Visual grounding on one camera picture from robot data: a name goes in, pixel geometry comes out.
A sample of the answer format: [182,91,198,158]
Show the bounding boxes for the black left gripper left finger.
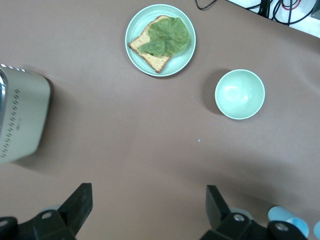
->
[0,182,93,240]

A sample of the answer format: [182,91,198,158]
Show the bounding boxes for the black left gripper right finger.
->
[201,184,310,240]

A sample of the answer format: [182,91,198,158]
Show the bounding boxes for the beige toaster with chrome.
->
[0,63,52,166]

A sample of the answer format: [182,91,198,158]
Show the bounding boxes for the pale green bowl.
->
[214,69,266,121]

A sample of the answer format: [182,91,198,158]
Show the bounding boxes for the pale green plate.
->
[124,3,197,78]

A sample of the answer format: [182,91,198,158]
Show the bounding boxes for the toast slice under lettuce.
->
[127,15,172,74]

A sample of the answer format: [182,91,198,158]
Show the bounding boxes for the green lettuce leaf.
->
[138,16,191,57]

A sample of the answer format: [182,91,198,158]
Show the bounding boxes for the thin black cable loop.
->
[194,0,218,11]

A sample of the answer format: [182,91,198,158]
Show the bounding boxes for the black cable bundle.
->
[246,0,317,27]

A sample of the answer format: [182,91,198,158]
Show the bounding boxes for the red cable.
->
[281,0,301,11]

